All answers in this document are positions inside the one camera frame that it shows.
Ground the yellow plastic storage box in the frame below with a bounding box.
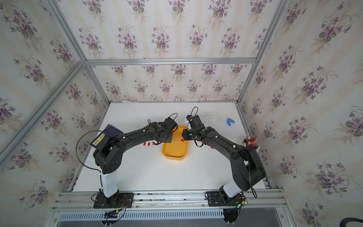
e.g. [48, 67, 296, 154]
[162, 126, 189, 160]

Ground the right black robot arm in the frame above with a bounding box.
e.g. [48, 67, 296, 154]
[182, 127, 266, 204]

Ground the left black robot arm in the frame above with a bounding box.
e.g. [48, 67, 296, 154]
[76, 118, 178, 198]

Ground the blue plastic clip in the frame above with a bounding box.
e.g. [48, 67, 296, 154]
[226, 118, 235, 126]

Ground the dark blue booklet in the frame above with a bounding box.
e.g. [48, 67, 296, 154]
[90, 124, 123, 148]

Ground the pink pen holder cup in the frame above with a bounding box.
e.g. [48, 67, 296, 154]
[242, 136, 261, 153]

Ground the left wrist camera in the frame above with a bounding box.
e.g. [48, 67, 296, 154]
[164, 117, 178, 132]

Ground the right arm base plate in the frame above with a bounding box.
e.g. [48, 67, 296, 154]
[204, 191, 247, 208]

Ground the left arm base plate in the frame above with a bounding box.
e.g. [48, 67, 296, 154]
[93, 192, 134, 209]

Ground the aluminium rail frame front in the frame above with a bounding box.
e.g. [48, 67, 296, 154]
[44, 189, 296, 227]

